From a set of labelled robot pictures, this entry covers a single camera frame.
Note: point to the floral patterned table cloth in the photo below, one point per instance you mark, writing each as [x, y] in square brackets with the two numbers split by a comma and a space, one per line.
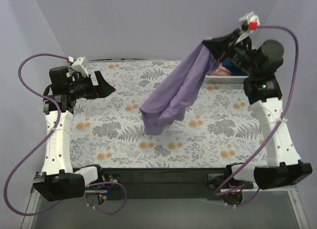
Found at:
[217, 129]

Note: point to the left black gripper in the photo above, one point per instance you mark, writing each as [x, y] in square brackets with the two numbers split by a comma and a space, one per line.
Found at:
[96, 84]

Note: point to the blue t shirt in basket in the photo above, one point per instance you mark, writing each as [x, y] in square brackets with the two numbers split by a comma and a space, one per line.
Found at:
[235, 71]

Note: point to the purple t shirt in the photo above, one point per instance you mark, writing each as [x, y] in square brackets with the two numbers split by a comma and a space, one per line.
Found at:
[167, 103]

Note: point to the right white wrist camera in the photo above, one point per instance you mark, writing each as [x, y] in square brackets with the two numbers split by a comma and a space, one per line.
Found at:
[249, 22]

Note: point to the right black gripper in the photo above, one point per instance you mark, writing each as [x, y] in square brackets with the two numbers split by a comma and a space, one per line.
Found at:
[231, 42]

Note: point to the white plastic laundry basket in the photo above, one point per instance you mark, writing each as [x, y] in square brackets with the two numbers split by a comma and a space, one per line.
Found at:
[224, 79]

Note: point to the pink t shirt in basket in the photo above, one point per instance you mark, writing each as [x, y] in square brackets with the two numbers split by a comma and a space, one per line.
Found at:
[221, 71]

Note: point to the aluminium frame rail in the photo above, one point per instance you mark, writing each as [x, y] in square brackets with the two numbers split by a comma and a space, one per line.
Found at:
[106, 206]

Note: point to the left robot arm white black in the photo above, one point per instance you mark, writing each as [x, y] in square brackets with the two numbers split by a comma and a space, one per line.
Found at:
[58, 137]

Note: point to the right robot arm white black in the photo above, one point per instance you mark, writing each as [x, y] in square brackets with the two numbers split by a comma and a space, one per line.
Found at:
[276, 163]

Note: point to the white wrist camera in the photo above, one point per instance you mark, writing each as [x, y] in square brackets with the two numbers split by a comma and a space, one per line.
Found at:
[78, 65]
[249, 22]

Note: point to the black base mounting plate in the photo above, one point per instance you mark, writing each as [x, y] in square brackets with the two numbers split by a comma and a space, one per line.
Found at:
[166, 183]

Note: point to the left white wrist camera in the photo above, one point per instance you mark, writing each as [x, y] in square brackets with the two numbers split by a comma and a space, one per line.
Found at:
[78, 65]

